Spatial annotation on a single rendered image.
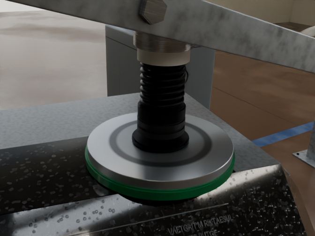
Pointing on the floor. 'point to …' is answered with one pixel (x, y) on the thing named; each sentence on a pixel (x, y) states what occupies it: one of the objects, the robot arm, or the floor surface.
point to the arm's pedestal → (127, 87)
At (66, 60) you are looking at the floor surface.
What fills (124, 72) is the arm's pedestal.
